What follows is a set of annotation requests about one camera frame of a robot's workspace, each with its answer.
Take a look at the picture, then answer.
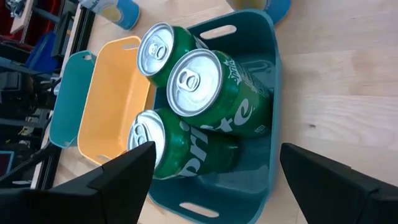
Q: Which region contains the yellow plastic bin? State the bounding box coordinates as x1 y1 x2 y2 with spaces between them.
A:
76 35 156 166

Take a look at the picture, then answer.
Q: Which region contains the teal plastic bin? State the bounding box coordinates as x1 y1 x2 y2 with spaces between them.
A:
49 50 98 149

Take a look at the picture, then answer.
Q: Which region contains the black aluminium table frame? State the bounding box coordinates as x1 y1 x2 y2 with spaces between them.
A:
0 0 97 190

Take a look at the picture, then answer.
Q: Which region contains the green Sprite can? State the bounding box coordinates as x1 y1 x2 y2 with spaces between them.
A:
166 48 274 139
126 108 240 180
136 22 209 88

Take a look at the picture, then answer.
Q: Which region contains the dark blue plastic bin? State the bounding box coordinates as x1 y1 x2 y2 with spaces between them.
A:
147 8 283 224

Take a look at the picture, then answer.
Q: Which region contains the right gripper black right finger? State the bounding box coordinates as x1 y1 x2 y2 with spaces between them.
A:
279 142 398 224

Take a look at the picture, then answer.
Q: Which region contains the white Spindrift can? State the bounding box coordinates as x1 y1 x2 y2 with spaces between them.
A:
77 0 141 31
226 0 292 26

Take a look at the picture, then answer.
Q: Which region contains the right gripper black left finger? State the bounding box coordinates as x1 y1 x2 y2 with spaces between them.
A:
0 141 157 224

